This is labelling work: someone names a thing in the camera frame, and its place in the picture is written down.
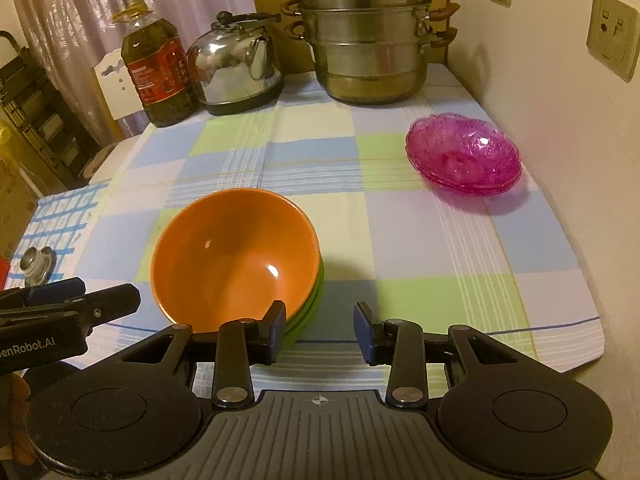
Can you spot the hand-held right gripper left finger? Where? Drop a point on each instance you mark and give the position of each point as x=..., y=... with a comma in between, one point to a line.
x=275, y=335

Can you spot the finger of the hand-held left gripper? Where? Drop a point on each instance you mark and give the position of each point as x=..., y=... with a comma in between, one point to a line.
x=112, y=302
x=55, y=291

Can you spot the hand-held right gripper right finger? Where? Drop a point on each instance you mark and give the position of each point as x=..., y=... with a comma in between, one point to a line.
x=362, y=335

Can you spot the green ceramic bowl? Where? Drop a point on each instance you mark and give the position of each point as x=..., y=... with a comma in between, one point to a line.
x=312, y=305

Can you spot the orange ceramic bowl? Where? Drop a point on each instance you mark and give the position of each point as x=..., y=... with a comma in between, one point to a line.
x=225, y=260

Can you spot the pink patterned glass bowl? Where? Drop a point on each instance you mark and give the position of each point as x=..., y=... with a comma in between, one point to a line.
x=450, y=150
x=480, y=191

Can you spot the person's left hand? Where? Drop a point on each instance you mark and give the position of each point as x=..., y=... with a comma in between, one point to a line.
x=21, y=410

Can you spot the blue white checked towel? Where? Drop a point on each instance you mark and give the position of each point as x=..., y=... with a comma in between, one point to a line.
x=65, y=220

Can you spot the checked pastel tablecloth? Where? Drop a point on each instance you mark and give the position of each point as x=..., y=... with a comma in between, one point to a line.
x=400, y=260

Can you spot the black metal rack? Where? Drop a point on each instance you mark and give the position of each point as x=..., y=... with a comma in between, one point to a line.
x=40, y=110

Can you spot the white wooden chair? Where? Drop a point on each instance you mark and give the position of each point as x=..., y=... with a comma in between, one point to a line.
x=112, y=95

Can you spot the cooking oil bottle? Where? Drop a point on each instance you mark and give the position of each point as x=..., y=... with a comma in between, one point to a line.
x=160, y=75

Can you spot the stainless steel kettle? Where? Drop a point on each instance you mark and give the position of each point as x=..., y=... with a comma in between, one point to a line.
x=225, y=70

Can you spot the stainless steel steamer pot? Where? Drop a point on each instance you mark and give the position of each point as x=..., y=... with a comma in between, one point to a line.
x=370, y=75

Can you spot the stainless steel steamer tier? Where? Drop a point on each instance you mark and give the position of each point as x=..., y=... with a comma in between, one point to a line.
x=365, y=27

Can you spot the beige wall outlet plate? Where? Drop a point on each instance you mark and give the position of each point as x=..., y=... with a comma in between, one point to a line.
x=612, y=35

